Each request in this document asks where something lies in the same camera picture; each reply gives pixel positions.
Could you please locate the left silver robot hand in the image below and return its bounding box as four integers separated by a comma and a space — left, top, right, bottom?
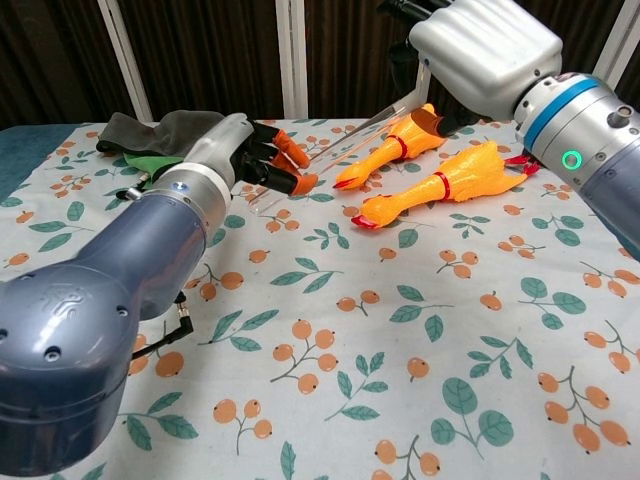
182, 113, 320, 197

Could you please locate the teal table cover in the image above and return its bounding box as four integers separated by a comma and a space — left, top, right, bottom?
0, 122, 94, 201

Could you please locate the black cable with angled plug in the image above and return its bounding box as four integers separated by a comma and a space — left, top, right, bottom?
130, 292, 195, 359

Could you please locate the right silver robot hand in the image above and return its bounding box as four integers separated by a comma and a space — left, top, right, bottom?
377, 0, 565, 136

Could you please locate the larger yellow rubber chicken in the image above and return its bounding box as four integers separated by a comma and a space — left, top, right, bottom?
350, 140, 541, 231

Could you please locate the grey cloth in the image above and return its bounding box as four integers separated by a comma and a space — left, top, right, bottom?
96, 109, 231, 157

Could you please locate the white screen frame post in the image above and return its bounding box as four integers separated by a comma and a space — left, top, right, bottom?
416, 59, 440, 109
592, 0, 640, 91
274, 0, 309, 121
96, 0, 154, 124

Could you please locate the green cloth with black trim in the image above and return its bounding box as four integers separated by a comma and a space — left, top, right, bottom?
115, 152, 187, 200

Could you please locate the floral printed tablecloth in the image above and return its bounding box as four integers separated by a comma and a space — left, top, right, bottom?
0, 118, 640, 480

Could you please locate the long clear plastic tube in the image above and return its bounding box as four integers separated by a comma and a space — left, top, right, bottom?
238, 102, 409, 217

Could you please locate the smaller yellow rubber chicken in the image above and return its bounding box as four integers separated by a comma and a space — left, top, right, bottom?
332, 103, 451, 191

